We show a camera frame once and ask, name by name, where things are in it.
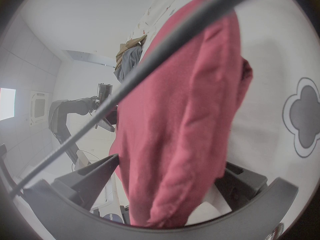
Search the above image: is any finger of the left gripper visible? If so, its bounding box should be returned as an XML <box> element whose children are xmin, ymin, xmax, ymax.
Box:
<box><xmin>96</xmin><ymin>119</ymin><xmax>116</xmax><ymax>133</ymax></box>

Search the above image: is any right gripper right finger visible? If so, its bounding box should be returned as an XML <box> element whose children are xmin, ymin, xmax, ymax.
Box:
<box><xmin>214</xmin><ymin>161</ymin><xmax>268</xmax><ymax>209</ymax></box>

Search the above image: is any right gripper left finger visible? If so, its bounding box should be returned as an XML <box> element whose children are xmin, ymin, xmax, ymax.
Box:
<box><xmin>53</xmin><ymin>153</ymin><xmax>119</xmax><ymax>211</ymax></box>

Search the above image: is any red shirt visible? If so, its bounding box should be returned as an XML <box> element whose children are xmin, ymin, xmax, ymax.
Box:
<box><xmin>109</xmin><ymin>0</ymin><xmax>253</xmax><ymax>228</ymax></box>

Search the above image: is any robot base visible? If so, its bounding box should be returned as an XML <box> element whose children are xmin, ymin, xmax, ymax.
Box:
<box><xmin>71</xmin><ymin>148</ymin><xmax>132</xmax><ymax>225</ymax></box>

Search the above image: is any white wardrobe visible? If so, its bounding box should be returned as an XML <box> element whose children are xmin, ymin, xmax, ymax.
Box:
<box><xmin>69</xmin><ymin>113</ymin><xmax>118</xmax><ymax>161</ymax></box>

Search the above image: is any grey garment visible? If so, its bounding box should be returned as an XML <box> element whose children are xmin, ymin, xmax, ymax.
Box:
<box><xmin>113</xmin><ymin>46</ymin><xmax>143</xmax><ymax>84</ymax></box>

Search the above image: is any white ceiling air vent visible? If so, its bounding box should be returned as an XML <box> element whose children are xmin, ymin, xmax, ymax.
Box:
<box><xmin>29</xmin><ymin>91</ymin><xmax>48</xmax><ymax>127</ymax></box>

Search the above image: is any brown garment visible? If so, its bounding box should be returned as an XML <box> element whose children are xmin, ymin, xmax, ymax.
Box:
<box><xmin>115</xmin><ymin>35</ymin><xmax>148</xmax><ymax>70</ymax></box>

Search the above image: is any white printed quilt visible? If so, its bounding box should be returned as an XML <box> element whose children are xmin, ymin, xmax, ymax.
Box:
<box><xmin>127</xmin><ymin>0</ymin><xmax>203</xmax><ymax>42</ymax></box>

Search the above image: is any bed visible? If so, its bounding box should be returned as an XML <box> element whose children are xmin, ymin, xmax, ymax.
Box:
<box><xmin>126</xmin><ymin>0</ymin><xmax>320</xmax><ymax>224</ymax></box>

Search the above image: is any black cable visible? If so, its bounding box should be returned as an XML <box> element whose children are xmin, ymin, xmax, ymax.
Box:
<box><xmin>10</xmin><ymin>0</ymin><xmax>278</xmax><ymax>199</ymax></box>

